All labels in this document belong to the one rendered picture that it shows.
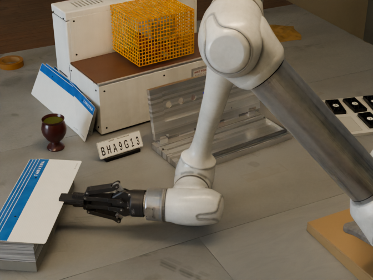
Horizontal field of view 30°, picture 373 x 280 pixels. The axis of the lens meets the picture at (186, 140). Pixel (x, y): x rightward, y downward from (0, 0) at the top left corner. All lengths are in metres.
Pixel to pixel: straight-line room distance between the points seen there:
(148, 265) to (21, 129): 0.88
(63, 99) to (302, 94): 1.25
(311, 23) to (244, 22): 2.08
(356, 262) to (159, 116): 0.83
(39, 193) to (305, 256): 0.75
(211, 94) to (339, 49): 1.56
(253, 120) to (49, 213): 0.90
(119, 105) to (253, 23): 1.06
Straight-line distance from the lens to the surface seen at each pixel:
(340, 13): 4.99
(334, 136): 1.54
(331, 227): 1.96
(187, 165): 1.95
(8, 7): 3.77
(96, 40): 2.55
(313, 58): 3.09
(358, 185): 1.60
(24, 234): 1.84
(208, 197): 1.85
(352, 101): 2.69
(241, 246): 1.91
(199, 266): 1.84
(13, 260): 1.87
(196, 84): 2.36
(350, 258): 1.86
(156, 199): 1.86
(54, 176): 2.05
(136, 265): 1.85
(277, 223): 2.01
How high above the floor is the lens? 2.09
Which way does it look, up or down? 30 degrees down
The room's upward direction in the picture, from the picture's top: straight up
